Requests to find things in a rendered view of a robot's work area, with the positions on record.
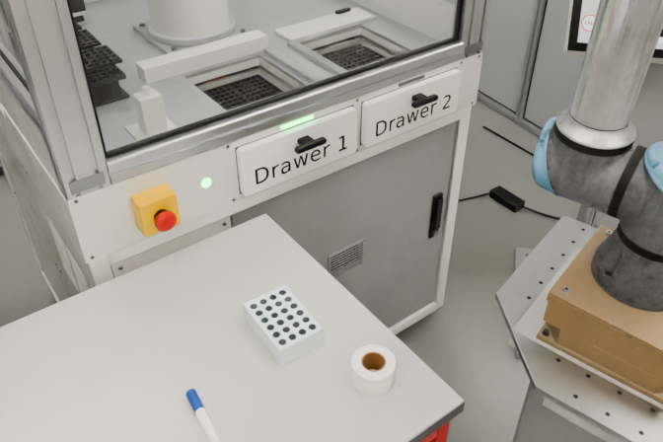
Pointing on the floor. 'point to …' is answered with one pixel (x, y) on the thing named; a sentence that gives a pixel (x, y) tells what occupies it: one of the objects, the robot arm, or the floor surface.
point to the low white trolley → (209, 357)
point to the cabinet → (307, 223)
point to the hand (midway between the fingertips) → (648, 12)
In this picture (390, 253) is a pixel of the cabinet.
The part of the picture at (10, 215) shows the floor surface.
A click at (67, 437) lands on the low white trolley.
